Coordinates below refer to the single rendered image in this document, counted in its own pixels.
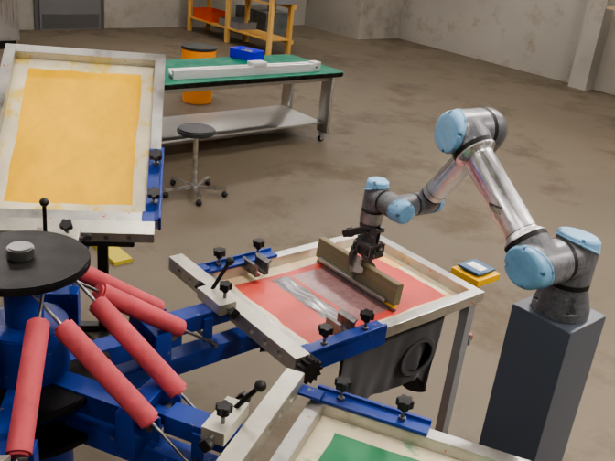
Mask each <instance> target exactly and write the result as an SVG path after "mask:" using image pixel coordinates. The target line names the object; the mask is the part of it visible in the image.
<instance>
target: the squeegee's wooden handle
mask: <svg viewBox="0 0 615 461"><path fill-rule="evenodd" d="M316 256H317V257H322V258H323V259H325V260H327V261H328V262H330V263H332V264H333V265H335V266H336V267H338V268H340V269H341V270H342V271H343V272H345V273H347V274H349V275H351V273H350V267H349V251H347V250H345V249H344V248H342V247H340V246H339V245H338V244H336V243H335V242H333V241H331V240H329V239H328V238H326V237H320V238H319V240H318V248H317V253H316ZM361 267H362V268H363V272H362V273H355V276H354V278H355V279H356V280H358V281H359V282H361V283H363V284H365V285H366V286H368V287H369V288H371V289H372V290H373V291H375V292H376V293H378V294H379V295H381V296H383V297H385V298H386V299H387V303H389V304H390V305H392V306H395V305H399V304H400V299H401V295H402V292H403V288H404V285H403V284H401V283H400V282H398V281H396V280H395V279H394V278H393V277H391V276H389V275H388V274H386V273H384V272H382V271H380V270H379V269H377V268H375V267H374V266H372V265H370V264H369V263H367V262H365V261H364V260H361Z"/></svg>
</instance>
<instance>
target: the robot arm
mask: <svg viewBox="0 0 615 461"><path fill-rule="evenodd" d="M507 131H508V128H507V123H506V120H505V118H504V116H503V115H502V114H501V113H500V112H499V111H497V110H495V109H493V108H491V107H480V108H469V109H454V110H450V111H446V112H444V113H442V114H441V115H440V117H439V118H438V120H437V123H436V126H435V132H434V136H435V142H436V145H437V148H438V149H439V150H440V151H441V152H442V153H445V154H452V157H451V158H450V159H449V160H448V161H447V162H446V163H445V164H444V165H443V166H442V167H441V168H440V169H439V170H438V171H437V172H436V173H435V175H434V176H433V177H432V178H431V179H430V180H429V181H428V182H427V183H426V185H425V186H424V187H423V188H422V189H421V190H420V191H419V192H416V193H410V194H403V195H396V194H394V193H393V192H392V191H390V190H389V184H390V183H389V181H388V180H387V179H386V178H383V177H369V178H368V179H367V182H366V186H365V189H364V196H363V202H362V207H361V216H360V226H358V227H348V228H347V229H346V230H343V231H342V235H343V237H353V236H354V235H358V234H360V235H358V236H357V237H356V239H355V240H354V241H353V244H352V246H351V249H350V252H349V267H350V273H351V278H354V276H355V273H362V272H363V268H362V267H361V259H363V260H364V261H365V262H367V263H369V264H370V265H372V266H374V267H375V268H376V265H375V264H374V262H373V261H372V260H374V259H378V258H381V257H383V252H384V247H385V243H384V242H382V241H380V235H381V233H382V232H384V228H383V227H382V226H381V225H382V222H383V215H385V216H386V217H388V218H389V219H390V220H392V221H394V222H396V223H398V224H406V223H407V222H408V221H410V220H411V219H412V218H413V217H414V216H419V215H424V214H433V213H435V212H438V211H441V210H442V209H443V206H444V204H445V198H446V197H447V196H448V195H449V194H450V193H451V192H452V191H453V190H454V189H455V187H456V186H457V185H458V184H459V183H460V182H461V181H462V180H463V179H464V178H465V177H466V176H467V175H470V177H471V179H472V181H473V183H474V184H475V186H476V188H477V190H478V191H479V192H480V195H481V197H482V199H483V200H484V202H485V204H486V206H487V207H488V209H489V211H490V213H491V215H492V216H493V218H494V220H495V222H496V223H497V225H498V227H499V229H500V231H501V232H502V235H503V237H504V239H505V240H506V243H505V246H504V250H505V252H506V255H505V258H504V262H505V265H504V268H505V272H506V273H507V275H508V277H509V278H510V280H511V281H512V282H513V283H514V284H515V285H517V286H518V287H520V288H522V289H525V290H536V289H537V290H536V291H535V293H534V295H533V299H532V302H531V305H532V308H533V309H534V311H536V312H537V313H538V314H539V315H541V316H544V317H546V318H548V319H550V320H553V321H556V322H559V323H564V324H581V323H584V322H586V321H587V320H588V316H589V313H590V304H589V292H588V291H589V288H590V284H591V281H592V277H593V274H594V272H595V268H596V265H597V261H598V258H599V255H600V248H601V241H600V240H599V238H598V237H596V236H595V235H593V234H591V233H589V232H586V231H584V230H580V229H576V228H571V227H560V228H558V229H557V231H556V236H555V237H554V238H553V239H551V237H550V235H549V233H548V232H547V230H546V228H544V227H541V226H537V225H536V224H535V222H534V220H533V218H532V216H531V215H530V213H529V211H528V209H527V208H526V206H525V205H524V203H523V201H522V199H521V198H520V196H519V194H518V192H517V191H516V189H515V187H514V185H513V183H512V181H511V180H510V179H509V177H508V175H507V174H506V172H505V170H504V168H503V167H502V164H501V163H500V161H499V159H498V157H497V156H496V155H495V152H496V151H497V150H498V149H499V148H500V147H501V145H502V143H503V142H504V140H505V138H506V135H507ZM358 254H359V255H358ZM360 255H361V256H360Z"/></svg>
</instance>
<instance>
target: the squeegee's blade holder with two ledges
mask: <svg viewBox="0 0 615 461"><path fill-rule="evenodd" d="M318 260H319V261H321V262H322V263H324V264H326V265H327V266H328V267H329V268H331V269H332V270H334V271H336V272H337V273H339V274H341V275H342V276H344V277H345V278H347V279H348V280H350V281H352V282H353V283H355V284H356V285H358V286H359V287H360V288H362V289H363V290H365V291H367V292H368V293H370V294H371V295H373V296H375V297H376V298H378V299H379V300H381V301H383V302H384V303H385V302H387V299H386V298H385V297H383V296H381V295H379V294H378V293H376V292H375V291H373V290H372V289H371V288H369V287H368V286H366V285H365V284H363V283H361V282H359V281H358V280H356V279H355V278H351V276H350V275H349V274H347V273H345V272H343V271H342V270H341V269H340V268H338V267H336V266H335V265H333V264H332V263H330V262H328V261H327V260H325V259H323V258H322V257H318Z"/></svg>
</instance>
